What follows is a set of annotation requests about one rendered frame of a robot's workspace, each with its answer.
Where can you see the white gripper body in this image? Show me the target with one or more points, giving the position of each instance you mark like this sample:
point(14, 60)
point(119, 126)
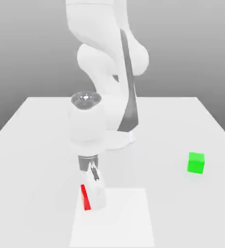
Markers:
point(96, 193)

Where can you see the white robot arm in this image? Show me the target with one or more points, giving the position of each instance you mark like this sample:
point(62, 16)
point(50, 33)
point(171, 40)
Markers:
point(96, 124)

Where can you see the small red cube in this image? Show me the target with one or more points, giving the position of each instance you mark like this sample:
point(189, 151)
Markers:
point(85, 199)

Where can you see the small green cube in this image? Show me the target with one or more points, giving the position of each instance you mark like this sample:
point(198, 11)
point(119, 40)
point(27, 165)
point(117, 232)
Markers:
point(195, 163)

